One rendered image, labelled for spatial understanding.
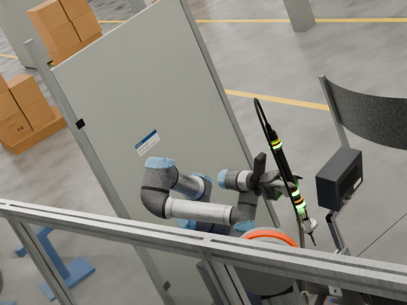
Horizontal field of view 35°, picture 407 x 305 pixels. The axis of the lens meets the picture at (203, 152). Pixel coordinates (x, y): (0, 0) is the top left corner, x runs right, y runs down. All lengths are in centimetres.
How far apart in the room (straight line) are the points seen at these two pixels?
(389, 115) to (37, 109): 636
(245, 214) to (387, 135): 217
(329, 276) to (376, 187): 401
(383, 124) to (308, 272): 327
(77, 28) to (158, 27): 609
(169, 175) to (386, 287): 160
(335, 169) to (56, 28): 757
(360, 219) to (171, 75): 175
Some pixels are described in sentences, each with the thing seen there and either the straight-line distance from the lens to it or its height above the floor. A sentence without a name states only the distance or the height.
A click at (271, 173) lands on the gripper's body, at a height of 167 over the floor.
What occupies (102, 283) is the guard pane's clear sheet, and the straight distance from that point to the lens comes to 187.
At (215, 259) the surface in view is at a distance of 132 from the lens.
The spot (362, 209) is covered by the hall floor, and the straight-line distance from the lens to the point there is 494.
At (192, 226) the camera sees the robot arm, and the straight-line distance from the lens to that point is 292.
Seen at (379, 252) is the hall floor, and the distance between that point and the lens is 450.
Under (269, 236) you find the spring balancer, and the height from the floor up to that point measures 195.
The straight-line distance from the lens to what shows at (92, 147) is 383.
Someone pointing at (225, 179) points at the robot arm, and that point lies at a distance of 237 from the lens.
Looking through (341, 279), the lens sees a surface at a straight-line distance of 114.
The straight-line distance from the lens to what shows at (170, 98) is 421.
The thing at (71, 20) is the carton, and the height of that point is 123.
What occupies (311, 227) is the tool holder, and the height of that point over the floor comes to 147.
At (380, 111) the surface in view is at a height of 83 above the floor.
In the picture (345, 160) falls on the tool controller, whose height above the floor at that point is 124.
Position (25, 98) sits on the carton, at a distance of 960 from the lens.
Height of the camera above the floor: 274
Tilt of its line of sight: 24 degrees down
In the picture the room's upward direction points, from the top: 24 degrees counter-clockwise
